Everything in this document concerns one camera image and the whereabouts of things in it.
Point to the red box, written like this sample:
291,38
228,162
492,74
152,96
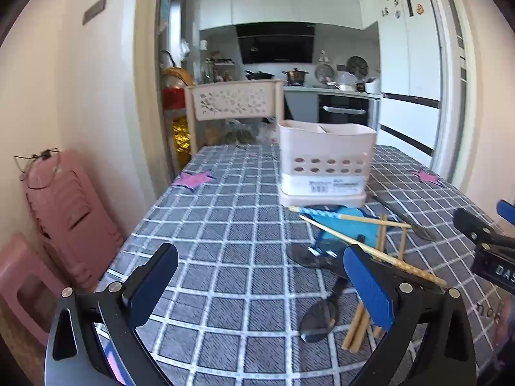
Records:
174,97

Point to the yellow basin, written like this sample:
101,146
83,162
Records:
177,74

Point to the gold foil bag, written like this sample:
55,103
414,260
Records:
181,136

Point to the stacked pink plastic stools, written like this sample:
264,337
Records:
68,217

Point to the table knife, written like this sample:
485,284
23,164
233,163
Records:
396,211

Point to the black built-in oven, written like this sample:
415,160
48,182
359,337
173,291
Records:
342,102

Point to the clear plastic bags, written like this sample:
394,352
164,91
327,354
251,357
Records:
241,132

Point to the brown cooking pot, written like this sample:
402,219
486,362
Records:
295,76

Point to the plain wooden chopstick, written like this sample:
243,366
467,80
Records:
380,241
402,245
330,231
384,229

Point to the white rice cooker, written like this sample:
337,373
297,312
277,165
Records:
372,87

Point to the grey wall plate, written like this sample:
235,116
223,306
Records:
94,10

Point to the pale pink plastic utensil holder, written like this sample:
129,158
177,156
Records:
326,148

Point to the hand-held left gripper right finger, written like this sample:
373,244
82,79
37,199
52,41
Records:
368,289

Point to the steel pan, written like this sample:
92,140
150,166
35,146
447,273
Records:
340,86

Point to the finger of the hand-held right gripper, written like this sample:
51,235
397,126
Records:
470,223
506,211

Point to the pink plastic stool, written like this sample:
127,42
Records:
24,281

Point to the white upper kitchen cabinets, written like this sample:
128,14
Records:
273,4

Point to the grey checked star tablecloth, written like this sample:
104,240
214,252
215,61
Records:
225,249

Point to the black wok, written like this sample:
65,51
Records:
259,75

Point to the round grey plate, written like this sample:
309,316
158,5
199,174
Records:
324,73

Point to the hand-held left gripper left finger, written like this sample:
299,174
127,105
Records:
155,285

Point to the black range hood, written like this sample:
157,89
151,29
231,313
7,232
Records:
277,48

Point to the blue patterned wooden chopstick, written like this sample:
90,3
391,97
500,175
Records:
322,212

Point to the beige perforated plastic chair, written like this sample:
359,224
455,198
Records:
233,100

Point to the round dark steamer rack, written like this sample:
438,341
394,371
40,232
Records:
357,65

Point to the grey kitchen counter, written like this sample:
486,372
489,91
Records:
299,102

